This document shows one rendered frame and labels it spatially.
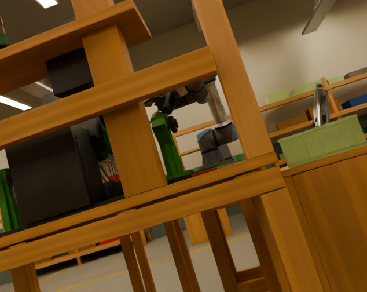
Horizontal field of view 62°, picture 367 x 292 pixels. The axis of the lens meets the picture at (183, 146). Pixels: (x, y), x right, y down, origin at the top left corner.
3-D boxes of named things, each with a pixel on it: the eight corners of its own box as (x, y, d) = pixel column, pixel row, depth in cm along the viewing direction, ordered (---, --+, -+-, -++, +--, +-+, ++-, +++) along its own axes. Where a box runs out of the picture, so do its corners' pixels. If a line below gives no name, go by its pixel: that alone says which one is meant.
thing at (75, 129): (48, 219, 140) (31, 149, 145) (109, 200, 137) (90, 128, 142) (21, 226, 122) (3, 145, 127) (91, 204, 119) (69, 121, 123)
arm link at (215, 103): (219, 143, 207) (188, 65, 193) (240, 136, 203) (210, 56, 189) (218, 149, 196) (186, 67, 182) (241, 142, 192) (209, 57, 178)
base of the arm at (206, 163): (204, 168, 207) (199, 154, 209) (225, 161, 206) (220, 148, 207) (202, 167, 192) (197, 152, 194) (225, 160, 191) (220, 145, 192)
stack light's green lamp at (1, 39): (1, 52, 126) (-1, 42, 127) (12, 48, 125) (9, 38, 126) (-8, 47, 121) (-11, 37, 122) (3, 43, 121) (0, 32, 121)
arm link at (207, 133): (202, 153, 208) (197, 134, 210) (221, 147, 204) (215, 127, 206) (198, 153, 196) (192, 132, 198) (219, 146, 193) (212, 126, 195)
